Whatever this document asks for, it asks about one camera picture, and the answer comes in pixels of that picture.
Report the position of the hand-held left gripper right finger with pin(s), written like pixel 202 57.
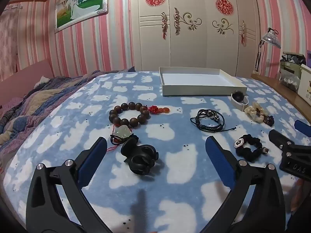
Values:
pixel 218 157

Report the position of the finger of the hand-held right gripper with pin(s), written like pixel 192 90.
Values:
pixel 278 137
pixel 302 127

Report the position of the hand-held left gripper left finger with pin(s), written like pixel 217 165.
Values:
pixel 93 155

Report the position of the pale jade pendant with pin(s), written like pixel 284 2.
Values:
pixel 122 131

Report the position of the wristwatch with white band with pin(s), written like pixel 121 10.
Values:
pixel 237 96

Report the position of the white shallow cardboard box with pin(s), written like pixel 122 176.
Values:
pixel 194 77

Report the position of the black scrunchie with round charm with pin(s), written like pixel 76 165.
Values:
pixel 252 154

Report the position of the white printed storage box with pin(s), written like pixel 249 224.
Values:
pixel 305 82

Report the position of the black hair claw clip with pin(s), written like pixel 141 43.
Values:
pixel 138 160

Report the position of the wooden side desk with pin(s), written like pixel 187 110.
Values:
pixel 279 87

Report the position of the blue blanket with white bears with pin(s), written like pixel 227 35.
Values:
pixel 170 136

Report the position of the green storage box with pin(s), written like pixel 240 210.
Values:
pixel 289 75

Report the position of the purple box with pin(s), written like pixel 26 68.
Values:
pixel 308 58

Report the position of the red knot orange pendant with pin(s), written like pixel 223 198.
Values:
pixel 153 109

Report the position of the striped purple blue quilt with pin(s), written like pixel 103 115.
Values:
pixel 29 106

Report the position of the white cloth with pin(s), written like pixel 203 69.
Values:
pixel 42 80

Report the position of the desk lamp with round head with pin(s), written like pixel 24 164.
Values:
pixel 271 38

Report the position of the pink headboard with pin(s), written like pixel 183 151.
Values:
pixel 31 70

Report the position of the cream wardrobe with scroll ornaments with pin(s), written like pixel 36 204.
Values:
pixel 189 48

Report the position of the pink curtain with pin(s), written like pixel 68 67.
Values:
pixel 8 41

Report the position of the framed wedding photo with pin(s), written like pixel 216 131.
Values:
pixel 80 4

